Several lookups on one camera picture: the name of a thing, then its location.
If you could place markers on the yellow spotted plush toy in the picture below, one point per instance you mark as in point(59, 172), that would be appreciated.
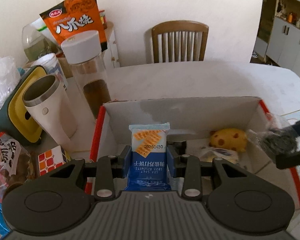
point(230, 139)

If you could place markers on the orange snack bag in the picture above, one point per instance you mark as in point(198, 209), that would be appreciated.
point(71, 17)

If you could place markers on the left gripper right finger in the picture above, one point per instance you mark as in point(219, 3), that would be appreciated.
point(187, 167)

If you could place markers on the white printed can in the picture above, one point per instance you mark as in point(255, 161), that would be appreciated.
point(52, 66)

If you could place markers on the white drawer sideboard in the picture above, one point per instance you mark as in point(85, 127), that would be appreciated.
point(110, 56)

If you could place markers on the glass bottle white lid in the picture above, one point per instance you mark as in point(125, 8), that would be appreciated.
point(83, 53)

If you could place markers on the rubiks cube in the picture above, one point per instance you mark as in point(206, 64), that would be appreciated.
point(52, 159)

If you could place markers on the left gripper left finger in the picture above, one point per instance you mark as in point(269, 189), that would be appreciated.
point(109, 168)

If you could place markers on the wooden chair far side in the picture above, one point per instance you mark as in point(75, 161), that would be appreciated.
point(179, 41)

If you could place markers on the clear plastic bag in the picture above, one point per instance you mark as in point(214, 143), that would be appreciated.
point(9, 78)

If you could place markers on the glass fish bowl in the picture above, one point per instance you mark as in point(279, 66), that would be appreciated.
point(35, 44)

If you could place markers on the red white snack bag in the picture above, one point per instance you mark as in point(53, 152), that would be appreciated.
point(15, 163)

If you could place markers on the red cardboard box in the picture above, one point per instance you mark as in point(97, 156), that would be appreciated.
point(191, 119)

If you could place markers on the grey wall cabinet unit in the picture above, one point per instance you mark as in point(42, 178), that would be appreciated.
point(278, 37)

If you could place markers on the clear bag of pastries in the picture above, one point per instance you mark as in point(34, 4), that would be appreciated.
point(208, 154)

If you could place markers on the blue cracker packet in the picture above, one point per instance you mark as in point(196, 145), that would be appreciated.
point(148, 163)

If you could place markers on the green yellow tissue box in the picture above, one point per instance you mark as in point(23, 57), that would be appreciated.
point(15, 120)

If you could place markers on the white steel tumbler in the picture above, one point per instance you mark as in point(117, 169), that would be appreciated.
point(47, 102)

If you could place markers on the small dark candy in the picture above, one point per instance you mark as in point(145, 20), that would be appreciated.
point(279, 138)

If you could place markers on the red sauce jar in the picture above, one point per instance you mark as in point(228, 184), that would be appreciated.
point(103, 18)

